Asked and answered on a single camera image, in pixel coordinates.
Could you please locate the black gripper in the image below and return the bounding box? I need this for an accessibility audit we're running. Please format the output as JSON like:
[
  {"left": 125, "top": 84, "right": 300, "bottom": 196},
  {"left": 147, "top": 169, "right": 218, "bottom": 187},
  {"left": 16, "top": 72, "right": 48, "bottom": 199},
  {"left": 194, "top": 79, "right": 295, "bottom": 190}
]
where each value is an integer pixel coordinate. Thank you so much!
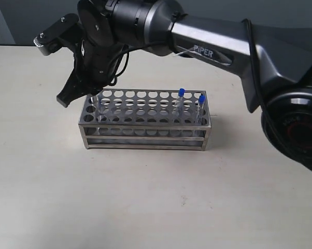
[{"left": 56, "top": 38, "right": 127, "bottom": 108}]

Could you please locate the blue-capped test tube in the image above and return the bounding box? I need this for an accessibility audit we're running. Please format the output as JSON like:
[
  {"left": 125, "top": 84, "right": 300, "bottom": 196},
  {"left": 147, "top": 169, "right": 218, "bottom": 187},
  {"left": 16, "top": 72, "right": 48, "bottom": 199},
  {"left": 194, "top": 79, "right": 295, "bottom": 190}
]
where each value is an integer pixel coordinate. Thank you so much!
[
  {"left": 196, "top": 94, "right": 206, "bottom": 125},
  {"left": 93, "top": 94, "right": 102, "bottom": 122},
  {"left": 173, "top": 88, "right": 185, "bottom": 117}
]

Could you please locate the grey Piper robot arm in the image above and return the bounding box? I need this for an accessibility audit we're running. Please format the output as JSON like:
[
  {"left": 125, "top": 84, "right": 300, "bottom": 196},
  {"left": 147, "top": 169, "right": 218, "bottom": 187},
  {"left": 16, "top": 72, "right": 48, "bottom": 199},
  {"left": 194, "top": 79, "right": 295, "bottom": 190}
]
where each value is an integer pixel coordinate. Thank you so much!
[{"left": 57, "top": 1, "right": 312, "bottom": 171}]

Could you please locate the stainless steel test tube rack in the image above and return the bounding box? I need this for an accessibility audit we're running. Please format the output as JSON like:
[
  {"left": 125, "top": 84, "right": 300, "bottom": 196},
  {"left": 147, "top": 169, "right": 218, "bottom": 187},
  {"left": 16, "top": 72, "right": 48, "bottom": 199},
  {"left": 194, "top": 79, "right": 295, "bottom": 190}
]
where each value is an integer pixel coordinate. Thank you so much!
[{"left": 78, "top": 88, "right": 212, "bottom": 150}]

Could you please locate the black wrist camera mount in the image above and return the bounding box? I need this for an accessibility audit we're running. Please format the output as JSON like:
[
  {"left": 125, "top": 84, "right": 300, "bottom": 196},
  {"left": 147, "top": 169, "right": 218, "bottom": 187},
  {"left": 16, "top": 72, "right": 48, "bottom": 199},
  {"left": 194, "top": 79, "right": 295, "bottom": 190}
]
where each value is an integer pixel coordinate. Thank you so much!
[{"left": 34, "top": 13, "right": 83, "bottom": 56}]

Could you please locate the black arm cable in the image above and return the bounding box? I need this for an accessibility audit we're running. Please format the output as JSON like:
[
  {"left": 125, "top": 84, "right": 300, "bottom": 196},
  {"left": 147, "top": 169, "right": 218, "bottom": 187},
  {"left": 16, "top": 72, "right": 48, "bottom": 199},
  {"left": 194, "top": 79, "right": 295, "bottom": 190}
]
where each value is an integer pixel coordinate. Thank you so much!
[{"left": 109, "top": 18, "right": 276, "bottom": 130}]

